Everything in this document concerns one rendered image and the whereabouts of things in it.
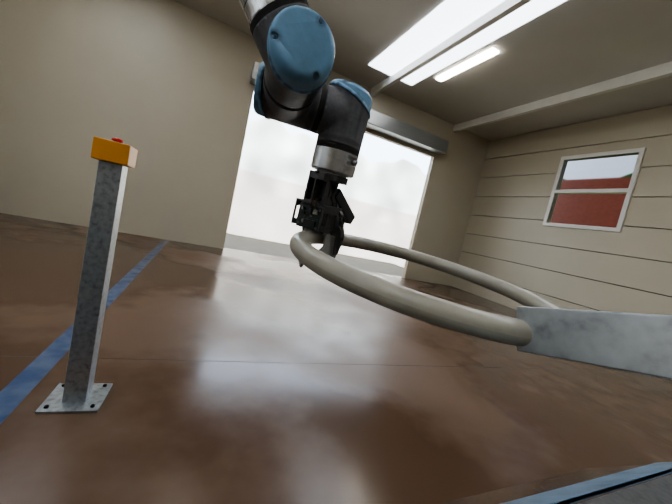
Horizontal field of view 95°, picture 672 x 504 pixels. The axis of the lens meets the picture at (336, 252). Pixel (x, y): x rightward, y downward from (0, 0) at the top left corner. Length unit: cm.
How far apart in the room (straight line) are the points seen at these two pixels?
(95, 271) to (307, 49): 128
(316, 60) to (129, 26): 660
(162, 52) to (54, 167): 257
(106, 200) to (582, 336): 147
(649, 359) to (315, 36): 49
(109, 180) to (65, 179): 527
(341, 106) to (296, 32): 18
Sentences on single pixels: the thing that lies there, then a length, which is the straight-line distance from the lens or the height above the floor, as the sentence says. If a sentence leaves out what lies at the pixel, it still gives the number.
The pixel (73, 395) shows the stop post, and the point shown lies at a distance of 176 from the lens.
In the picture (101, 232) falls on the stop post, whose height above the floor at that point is 73.
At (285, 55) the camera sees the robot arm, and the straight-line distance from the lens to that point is 47.
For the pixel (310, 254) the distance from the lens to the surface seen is 42.
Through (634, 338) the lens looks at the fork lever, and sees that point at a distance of 37.
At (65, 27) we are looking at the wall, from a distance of 714.
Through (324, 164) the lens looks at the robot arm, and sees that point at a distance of 61.
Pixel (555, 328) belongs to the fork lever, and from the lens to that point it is 39.
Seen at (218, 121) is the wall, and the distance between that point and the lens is 655.
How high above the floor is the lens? 96
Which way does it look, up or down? 5 degrees down
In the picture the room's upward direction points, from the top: 13 degrees clockwise
